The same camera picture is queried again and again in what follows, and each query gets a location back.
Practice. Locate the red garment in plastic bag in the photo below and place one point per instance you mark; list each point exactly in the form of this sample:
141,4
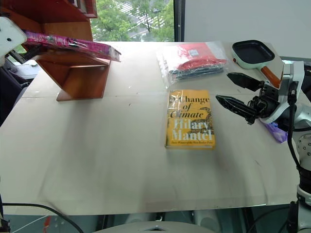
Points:
196,54

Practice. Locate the pink book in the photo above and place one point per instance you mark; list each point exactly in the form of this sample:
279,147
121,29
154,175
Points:
73,43

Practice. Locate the dark garment in plastic bag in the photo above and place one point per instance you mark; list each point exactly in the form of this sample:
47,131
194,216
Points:
196,72

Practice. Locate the purple plastic bag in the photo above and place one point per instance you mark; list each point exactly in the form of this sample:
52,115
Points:
277,132

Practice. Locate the wooden bookshelf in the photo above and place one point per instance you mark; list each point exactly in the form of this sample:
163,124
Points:
77,72

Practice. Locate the mint green frying pan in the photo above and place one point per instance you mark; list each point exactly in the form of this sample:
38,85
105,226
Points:
252,54

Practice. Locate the black window frame post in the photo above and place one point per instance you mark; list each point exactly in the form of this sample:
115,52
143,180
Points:
179,20

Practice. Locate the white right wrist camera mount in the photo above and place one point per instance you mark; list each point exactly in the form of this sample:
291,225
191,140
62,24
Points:
277,114

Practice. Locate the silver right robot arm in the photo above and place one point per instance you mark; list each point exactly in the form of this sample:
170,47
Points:
303,145

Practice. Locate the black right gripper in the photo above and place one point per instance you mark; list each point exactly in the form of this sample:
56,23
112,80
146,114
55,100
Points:
267,99

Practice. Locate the yellow hardcover book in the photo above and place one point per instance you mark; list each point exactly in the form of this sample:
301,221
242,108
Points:
190,121

